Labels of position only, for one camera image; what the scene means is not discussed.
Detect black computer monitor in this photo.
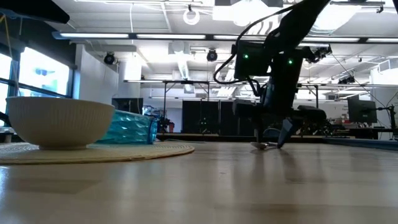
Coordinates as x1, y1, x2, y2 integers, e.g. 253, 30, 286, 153
346, 94, 378, 124

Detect cream ribbed bowl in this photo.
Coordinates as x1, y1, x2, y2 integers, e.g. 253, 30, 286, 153
5, 96, 116, 151

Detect white ceiling ring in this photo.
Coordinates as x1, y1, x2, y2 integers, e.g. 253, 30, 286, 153
182, 7, 201, 26

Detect black background workstation frame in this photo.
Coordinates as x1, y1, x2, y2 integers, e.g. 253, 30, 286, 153
296, 82, 322, 110
124, 78, 213, 135

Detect large bright window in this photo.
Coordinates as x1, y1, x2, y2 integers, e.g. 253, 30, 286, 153
0, 46, 71, 101

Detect long ceiling light strip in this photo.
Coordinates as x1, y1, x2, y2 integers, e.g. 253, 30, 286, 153
52, 30, 398, 44

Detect black ceiling track mount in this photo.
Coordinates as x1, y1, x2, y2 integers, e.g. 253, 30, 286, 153
330, 0, 387, 14

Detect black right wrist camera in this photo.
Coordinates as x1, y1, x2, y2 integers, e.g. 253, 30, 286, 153
233, 41, 272, 80

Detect black aluminium table frame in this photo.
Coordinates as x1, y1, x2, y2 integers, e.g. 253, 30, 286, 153
157, 133, 398, 152

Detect teal faceted plastic tumbler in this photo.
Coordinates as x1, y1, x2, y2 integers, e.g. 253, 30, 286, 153
96, 109, 159, 146

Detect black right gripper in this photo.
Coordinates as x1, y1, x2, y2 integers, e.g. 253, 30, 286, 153
261, 79, 304, 149

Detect round woven straw placemat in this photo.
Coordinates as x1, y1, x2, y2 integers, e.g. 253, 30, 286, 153
0, 142, 196, 166

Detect black ceiling camera cluster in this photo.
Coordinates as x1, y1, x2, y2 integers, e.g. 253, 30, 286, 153
305, 45, 333, 65
338, 75, 356, 85

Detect black partition panels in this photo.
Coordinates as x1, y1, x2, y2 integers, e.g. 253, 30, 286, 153
181, 100, 259, 136

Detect iridescent metal spoon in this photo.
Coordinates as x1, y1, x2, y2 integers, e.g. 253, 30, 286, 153
251, 141, 279, 151

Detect blue round chair back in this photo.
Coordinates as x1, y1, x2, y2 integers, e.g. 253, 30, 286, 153
262, 128, 281, 138

